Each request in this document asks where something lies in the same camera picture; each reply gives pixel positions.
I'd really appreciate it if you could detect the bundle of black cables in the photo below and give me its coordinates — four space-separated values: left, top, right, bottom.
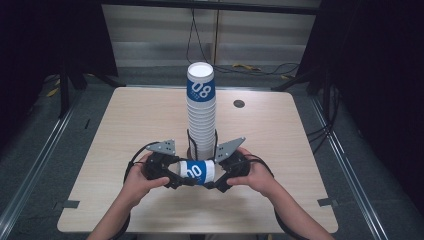
305 81 342 155

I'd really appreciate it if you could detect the black metal stand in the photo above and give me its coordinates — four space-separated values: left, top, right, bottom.
270 66 334 98
57 58 126 120

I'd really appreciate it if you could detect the stack of white cups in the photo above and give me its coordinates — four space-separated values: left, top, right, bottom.
185 61 218 161

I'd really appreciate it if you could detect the person's left hand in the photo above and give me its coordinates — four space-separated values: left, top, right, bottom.
121 151 171 209

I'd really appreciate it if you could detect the grey tape strip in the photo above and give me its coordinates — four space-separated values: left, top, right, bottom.
54 199 81 210
317 197 339 208

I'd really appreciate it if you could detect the person's right hand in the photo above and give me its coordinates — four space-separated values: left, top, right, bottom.
226 147 276 200

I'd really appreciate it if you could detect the right hand-held gripper black cable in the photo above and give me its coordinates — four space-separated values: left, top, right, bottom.
245 153 309 240

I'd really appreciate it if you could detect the black wire cup holder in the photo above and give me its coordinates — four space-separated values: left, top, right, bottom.
186 128 220 162

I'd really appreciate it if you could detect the metal floor rail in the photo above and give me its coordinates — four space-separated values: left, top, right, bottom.
0 94 86 236
309 95 389 240

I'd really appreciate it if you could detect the hanging black cable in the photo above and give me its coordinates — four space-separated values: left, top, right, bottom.
185 8 209 66

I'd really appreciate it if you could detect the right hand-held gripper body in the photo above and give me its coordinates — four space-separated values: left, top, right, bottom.
214 136 251 180

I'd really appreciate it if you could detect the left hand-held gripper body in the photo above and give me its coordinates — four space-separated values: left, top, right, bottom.
141 139 181 181

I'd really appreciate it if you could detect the dark curtain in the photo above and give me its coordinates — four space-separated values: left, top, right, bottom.
295 0 424 218
0 0 118 154

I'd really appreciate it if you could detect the left hand-held gripper black cable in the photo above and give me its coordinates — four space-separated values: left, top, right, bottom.
113 141 162 240

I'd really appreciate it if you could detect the black floor cable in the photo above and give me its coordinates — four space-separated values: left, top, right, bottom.
213 61 301 78

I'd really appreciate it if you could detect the blue label paper cup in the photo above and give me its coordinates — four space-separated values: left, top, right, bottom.
179 159 218 186

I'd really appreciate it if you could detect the hand-held gripper black cable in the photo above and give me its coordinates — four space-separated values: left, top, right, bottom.
245 153 309 240
113 141 162 240

